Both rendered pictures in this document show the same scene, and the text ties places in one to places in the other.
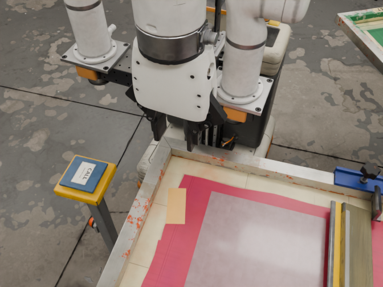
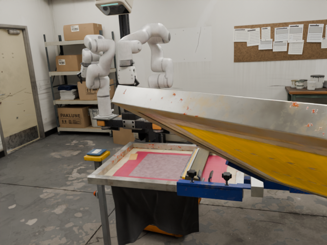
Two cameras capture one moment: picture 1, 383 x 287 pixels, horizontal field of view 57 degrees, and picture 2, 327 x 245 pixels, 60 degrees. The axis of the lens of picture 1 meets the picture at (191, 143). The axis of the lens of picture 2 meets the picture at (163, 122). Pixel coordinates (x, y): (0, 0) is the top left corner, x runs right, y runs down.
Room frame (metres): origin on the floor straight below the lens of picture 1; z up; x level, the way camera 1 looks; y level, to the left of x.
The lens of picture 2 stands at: (-1.26, -0.19, 1.62)
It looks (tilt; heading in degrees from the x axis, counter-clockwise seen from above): 15 degrees down; 1
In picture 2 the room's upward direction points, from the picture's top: 3 degrees counter-clockwise
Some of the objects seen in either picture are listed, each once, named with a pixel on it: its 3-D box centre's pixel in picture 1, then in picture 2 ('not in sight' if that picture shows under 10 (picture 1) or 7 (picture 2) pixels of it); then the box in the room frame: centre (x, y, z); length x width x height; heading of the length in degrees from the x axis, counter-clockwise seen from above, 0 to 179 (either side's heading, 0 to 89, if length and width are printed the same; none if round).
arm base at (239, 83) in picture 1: (243, 61); not in sight; (0.72, -0.13, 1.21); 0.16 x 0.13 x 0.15; 158
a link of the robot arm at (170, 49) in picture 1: (176, 30); (127, 62); (0.33, 0.02, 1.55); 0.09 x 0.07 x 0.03; 68
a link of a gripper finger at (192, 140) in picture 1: (201, 132); not in sight; (0.32, -0.01, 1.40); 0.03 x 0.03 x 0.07; 68
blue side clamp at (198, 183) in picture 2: not in sight; (208, 189); (-0.06, -0.37, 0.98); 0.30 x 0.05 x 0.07; 74
